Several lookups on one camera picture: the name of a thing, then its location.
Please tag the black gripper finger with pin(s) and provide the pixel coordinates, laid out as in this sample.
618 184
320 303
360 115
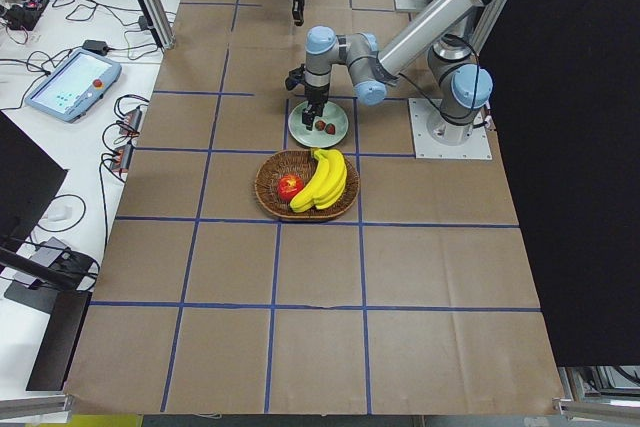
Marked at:
308 116
298 12
319 109

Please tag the light green plate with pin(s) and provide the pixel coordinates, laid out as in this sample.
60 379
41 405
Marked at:
333 113

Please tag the brown wicker basket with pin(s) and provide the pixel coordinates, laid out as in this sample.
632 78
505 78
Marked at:
301 164

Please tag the red apple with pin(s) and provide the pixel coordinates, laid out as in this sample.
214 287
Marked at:
289 186

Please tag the yellow banana bunch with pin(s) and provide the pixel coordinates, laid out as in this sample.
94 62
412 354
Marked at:
326 185

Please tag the grey connector box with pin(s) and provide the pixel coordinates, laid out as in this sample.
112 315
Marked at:
129 125
120 162

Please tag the black power adapter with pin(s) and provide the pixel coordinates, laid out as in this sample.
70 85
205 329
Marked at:
96 46

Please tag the blue teach pendant near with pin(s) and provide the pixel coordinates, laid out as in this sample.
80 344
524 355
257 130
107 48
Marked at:
75 85

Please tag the black monitor screen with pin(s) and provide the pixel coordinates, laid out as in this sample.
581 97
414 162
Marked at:
30 179

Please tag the black monitor stand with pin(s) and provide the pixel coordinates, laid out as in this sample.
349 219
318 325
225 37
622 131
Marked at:
61 284

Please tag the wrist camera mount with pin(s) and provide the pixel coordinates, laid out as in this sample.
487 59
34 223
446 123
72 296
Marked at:
295 78

